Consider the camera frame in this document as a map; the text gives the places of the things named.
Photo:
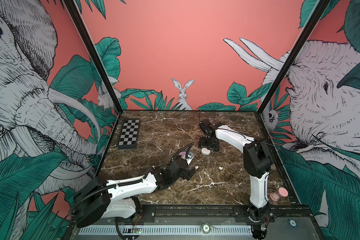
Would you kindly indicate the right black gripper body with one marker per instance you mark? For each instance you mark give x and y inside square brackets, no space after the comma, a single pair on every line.
[213,145]

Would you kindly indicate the purple earbuds charging case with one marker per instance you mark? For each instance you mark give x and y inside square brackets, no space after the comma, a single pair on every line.
[182,155]

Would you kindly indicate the pink open round case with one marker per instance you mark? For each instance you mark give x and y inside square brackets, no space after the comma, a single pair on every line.
[280,193]

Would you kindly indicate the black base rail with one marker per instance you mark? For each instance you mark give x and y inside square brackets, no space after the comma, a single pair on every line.
[240,213]

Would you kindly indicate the white earbuds charging case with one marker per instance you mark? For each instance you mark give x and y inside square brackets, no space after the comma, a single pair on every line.
[206,151]

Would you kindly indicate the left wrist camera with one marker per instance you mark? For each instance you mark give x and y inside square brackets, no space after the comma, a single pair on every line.
[190,156]

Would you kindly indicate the black white checkerboard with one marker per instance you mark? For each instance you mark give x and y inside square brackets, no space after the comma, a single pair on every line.
[128,138]

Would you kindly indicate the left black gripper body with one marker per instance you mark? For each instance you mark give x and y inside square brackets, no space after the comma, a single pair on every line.
[188,174]

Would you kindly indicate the white slotted cable duct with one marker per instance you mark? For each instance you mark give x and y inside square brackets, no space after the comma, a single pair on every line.
[163,230]

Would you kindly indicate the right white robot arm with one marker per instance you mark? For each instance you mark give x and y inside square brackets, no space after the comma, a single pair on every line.
[257,162]

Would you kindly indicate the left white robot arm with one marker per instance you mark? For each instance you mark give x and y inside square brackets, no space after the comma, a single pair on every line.
[102,198]

